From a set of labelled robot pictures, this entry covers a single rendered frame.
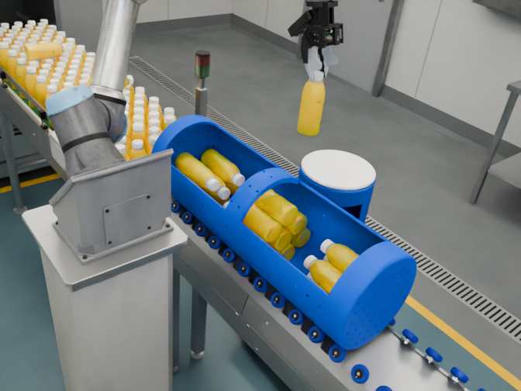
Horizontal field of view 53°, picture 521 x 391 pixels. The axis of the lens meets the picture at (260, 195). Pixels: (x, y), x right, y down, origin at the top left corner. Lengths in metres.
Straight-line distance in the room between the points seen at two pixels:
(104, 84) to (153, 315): 0.63
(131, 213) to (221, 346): 1.43
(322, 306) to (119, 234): 0.51
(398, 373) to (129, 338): 0.71
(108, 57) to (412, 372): 1.12
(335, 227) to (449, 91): 3.60
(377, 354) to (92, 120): 0.93
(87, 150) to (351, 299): 0.69
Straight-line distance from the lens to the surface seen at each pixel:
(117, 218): 1.26
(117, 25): 1.47
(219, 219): 1.49
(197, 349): 2.50
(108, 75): 1.45
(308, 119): 1.53
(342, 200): 1.87
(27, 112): 2.62
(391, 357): 1.47
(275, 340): 1.52
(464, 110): 4.98
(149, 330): 1.52
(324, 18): 1.43
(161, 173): 1.26
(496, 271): 3.50
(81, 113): 1.30
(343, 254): 1.42
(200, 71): 2.27
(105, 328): 1.43
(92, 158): 1.26
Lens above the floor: 2.00
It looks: 34 degrees down
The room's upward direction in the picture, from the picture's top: 7 degrees clockwise
